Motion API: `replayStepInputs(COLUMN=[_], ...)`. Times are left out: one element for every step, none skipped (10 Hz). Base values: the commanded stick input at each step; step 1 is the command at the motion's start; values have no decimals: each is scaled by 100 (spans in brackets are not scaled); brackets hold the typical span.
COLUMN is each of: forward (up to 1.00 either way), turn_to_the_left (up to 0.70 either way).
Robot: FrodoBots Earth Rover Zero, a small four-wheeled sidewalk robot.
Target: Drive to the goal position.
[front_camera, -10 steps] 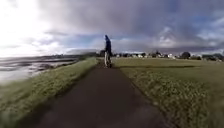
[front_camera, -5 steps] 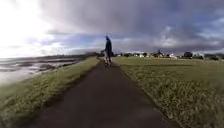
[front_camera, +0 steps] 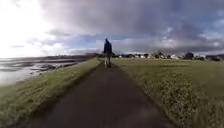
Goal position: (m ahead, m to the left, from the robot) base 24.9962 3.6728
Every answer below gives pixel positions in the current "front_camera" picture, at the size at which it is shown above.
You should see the row of distant buildings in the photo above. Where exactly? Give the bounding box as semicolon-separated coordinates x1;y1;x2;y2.
113;51;224;62

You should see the wide grass field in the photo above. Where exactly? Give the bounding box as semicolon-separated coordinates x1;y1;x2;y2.
110;57;224;128

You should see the grass strip beside water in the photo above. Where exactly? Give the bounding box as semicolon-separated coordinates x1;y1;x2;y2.
0;57;102;128

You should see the dark asphalt path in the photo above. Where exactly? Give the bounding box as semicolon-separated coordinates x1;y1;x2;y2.
20;61;178;128

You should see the water with mudflats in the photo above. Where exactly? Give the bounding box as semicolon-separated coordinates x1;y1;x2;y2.
0;55;88;87

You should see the person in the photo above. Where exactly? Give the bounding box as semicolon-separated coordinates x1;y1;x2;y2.
103;37;113;69

